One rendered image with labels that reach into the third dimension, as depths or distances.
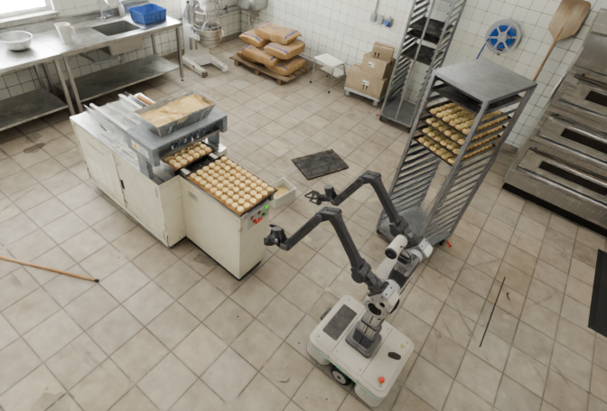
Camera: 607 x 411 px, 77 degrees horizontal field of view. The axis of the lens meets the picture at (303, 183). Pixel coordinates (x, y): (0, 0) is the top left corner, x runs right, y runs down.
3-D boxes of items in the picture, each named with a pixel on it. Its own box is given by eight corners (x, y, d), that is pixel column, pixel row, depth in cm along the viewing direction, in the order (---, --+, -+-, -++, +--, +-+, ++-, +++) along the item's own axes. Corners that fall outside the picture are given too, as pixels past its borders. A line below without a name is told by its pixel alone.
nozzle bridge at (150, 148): (132, 165, 305) (124, 130, 283) (202, 132, 351) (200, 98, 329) (157, 185, 292) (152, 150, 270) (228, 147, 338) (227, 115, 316)
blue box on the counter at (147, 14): (144, 25, 511) (143, 14, 502) (129, 19, 521) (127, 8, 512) (168, 19, 538) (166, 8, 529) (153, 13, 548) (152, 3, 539)
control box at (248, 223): (244, 228, 289) (244, 215, 280) (266, 211, 304) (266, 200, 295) (247, 230, 287) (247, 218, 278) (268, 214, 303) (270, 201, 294)
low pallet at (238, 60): (229, 63, 656) (229, 57, 649) (258, 51, 710) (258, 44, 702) (285, 88, 614) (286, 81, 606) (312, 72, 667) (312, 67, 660)
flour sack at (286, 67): (284, 79, 613) (284, 70, 603) (263, 70, 627) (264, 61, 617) (307, 65, 662) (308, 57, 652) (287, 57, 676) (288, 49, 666)
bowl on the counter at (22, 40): (10, 56, 404) (5, 44, 396) (-5, 46, 417) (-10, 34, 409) (42, 49, 426) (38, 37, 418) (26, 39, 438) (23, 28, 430)
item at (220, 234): (185, 242, 359) (176, 168, 301) (213, 222, 381) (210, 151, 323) (238, 285, 331) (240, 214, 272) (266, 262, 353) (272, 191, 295)
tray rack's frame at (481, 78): (408, 266, 365) (490, 101, 249) (372, 230, 394) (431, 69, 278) (450, 240, 397) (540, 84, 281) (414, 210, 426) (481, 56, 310)
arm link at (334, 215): (331, 210, 196) (340, 201, 204) (312, 214, 205) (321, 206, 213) (366, 283, 203) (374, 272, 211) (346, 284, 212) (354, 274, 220)
